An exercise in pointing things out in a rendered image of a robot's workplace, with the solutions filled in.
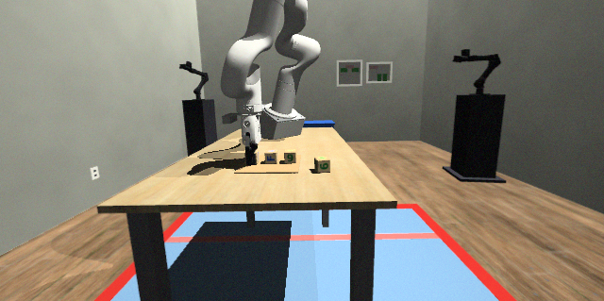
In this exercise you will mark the tan flat mat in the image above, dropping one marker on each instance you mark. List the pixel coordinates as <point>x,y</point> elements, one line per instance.
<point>262,168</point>

